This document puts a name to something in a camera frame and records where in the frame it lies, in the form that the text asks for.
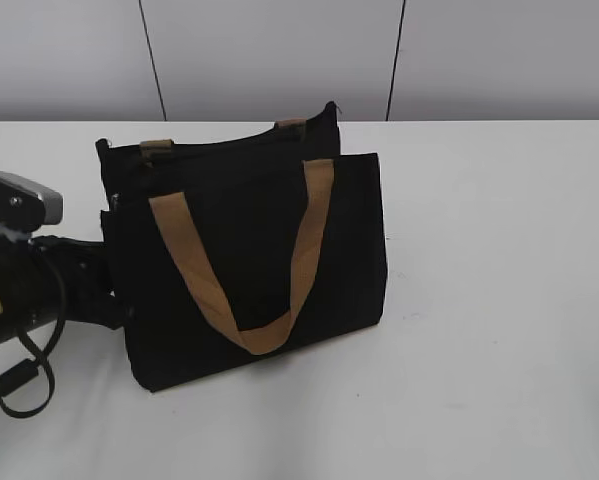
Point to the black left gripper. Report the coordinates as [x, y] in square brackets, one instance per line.
[83, 266]

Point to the black tote bag tan handles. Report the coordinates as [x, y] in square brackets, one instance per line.
[227, 253]

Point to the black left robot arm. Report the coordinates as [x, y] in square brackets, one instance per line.
[55, 279]

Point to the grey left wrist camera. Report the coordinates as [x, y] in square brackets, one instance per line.
[26, 206]

